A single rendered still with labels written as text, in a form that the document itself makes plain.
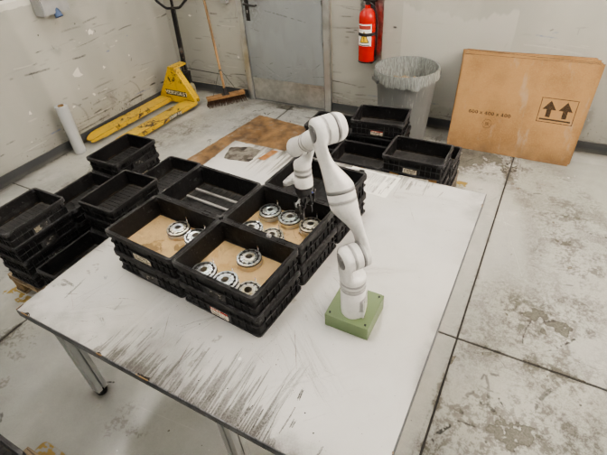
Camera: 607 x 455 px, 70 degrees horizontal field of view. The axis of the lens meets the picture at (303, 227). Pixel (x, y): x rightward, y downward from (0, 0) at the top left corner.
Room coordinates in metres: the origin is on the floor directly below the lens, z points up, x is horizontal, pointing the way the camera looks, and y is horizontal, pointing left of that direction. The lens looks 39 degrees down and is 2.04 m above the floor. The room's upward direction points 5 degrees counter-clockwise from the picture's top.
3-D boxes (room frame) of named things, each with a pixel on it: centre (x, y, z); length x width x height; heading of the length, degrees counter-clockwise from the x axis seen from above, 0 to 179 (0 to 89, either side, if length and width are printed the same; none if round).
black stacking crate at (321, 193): (1.72, -0.08, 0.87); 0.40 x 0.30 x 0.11; 55
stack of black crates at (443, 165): (2.49, -0.79, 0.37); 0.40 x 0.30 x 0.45; 59
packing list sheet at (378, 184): (2.01, -0.37, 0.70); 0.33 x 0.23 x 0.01; 59
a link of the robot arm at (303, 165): (1.45, -0.02, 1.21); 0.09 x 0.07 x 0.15; 110
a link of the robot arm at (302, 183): (1.46, 0.00, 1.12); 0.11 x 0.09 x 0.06; 55
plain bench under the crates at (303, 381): (1.53, 0.14, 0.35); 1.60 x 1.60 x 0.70; 59
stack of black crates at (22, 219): (2.17, 1.68, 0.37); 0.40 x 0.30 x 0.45; 149
